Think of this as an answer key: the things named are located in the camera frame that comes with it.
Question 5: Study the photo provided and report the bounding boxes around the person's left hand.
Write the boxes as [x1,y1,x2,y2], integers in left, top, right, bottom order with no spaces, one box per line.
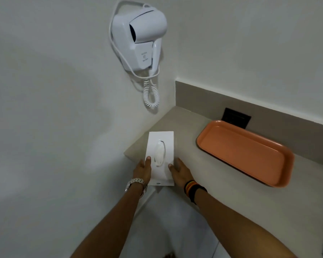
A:
[133,156,152,185]

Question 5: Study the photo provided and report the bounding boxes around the person's right hand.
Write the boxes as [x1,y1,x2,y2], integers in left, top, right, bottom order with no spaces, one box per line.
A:
[168,157,196,190]

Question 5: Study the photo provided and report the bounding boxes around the white tissue box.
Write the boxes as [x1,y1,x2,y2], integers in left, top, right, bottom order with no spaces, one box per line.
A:
[145,131,175,187]

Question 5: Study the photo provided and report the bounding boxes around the person's right forearm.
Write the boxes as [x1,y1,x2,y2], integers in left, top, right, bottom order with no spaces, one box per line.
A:
[195,188,298,258]

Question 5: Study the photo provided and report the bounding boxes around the person's left forearm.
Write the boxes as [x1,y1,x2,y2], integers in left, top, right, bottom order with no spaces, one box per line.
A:
[70,184,146,258]

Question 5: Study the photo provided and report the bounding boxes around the white tissue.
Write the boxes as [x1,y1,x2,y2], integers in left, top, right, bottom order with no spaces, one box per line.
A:
[154,140,166,167]

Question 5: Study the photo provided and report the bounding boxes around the silver wristwatch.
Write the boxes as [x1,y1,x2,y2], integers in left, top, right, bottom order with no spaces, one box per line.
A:
[125,178,148,199]

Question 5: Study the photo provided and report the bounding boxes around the black and orange wristbands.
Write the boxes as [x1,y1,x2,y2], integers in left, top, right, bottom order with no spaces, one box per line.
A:
[184,180,208,205]

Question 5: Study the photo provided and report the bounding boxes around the orange plastic tray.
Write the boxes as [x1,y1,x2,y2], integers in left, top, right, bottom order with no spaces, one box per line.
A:
[196,120,295,188]

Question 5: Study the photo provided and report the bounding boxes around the white coiled dryer cord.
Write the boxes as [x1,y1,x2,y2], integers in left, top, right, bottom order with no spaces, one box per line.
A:
[143,66,161,109]

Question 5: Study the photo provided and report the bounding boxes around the black wall socket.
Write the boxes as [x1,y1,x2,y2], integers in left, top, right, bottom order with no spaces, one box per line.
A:
[221,107,252,129]

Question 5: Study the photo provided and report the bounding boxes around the white wall-mounted hair dryer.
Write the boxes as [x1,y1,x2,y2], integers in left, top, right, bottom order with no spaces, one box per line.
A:
[109,0,168,79]

